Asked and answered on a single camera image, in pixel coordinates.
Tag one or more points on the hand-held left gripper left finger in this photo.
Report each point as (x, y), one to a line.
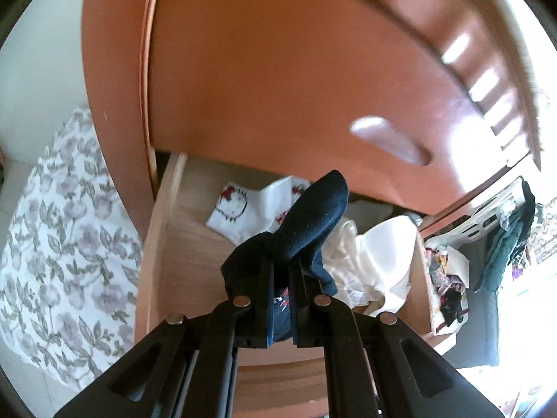
(262, 309)

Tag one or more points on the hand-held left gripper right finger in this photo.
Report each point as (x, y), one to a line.
(300, 313)

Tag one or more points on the navy sock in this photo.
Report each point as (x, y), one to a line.
(313, 213)

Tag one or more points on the white printed sock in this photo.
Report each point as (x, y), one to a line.
(248, 209)

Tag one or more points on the black underwear with waistband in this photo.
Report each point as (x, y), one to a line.
(414, 220)

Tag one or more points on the cream satin underwear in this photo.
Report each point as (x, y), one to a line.
(348, 261)

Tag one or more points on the closed wooden drawer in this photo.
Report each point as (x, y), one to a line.
(283, 74)

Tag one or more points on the pile of colourful toys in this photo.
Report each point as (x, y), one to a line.
(439, 270)

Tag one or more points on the black toy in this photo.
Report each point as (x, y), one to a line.
(452, 305)

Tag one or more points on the white paper sheet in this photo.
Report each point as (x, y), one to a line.
(457, 261)

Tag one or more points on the grey sofa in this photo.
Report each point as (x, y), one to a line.
(478, 331)

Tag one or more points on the white plastic laundry basket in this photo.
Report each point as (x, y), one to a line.
(474, 222)

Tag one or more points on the floral blanket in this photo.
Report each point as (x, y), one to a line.
(65, 248)

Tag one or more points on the teal jacket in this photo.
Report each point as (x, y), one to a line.
(500, 248)

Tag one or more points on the clear plastic bag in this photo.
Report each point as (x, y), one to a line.
(508, 214)

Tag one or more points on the black jacket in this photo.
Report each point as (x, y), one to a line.
(527, 200)

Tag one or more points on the patterned brown curtain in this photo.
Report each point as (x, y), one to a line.
(546, 235)

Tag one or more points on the wooden nightstand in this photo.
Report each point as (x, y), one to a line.
(113, 74)

